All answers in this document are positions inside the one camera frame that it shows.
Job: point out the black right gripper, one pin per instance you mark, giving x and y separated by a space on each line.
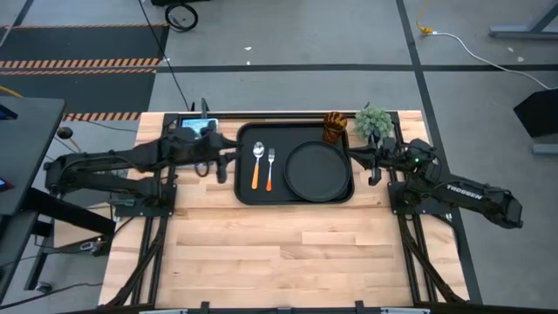
388 158

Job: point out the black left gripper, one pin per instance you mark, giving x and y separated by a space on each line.
200 150

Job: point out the black round plate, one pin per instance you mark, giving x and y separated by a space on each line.
317 171

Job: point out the amber ribbed cup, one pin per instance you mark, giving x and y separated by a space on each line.
334 126

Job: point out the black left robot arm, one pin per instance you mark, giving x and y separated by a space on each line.
109 161

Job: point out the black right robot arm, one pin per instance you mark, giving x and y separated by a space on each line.
471 194

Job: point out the black plastic tray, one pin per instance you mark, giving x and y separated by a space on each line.
279 194

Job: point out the small green artificial plant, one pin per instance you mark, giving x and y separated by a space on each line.
372 122

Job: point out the tablet with lit screen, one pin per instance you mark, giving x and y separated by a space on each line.
194 124

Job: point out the black box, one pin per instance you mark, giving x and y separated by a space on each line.
538 113

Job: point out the black mat with hazard stripes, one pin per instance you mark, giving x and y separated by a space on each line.
78 43

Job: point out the grey table leg foot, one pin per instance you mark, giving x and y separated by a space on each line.
519 31

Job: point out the black side desk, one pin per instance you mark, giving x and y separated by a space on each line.
26 144

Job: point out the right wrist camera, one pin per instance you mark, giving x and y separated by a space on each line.
383 141

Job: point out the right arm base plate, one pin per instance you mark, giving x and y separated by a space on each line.
394 205

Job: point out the black table frame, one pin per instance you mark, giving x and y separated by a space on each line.
283 116

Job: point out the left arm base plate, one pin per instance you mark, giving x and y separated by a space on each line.
148 211

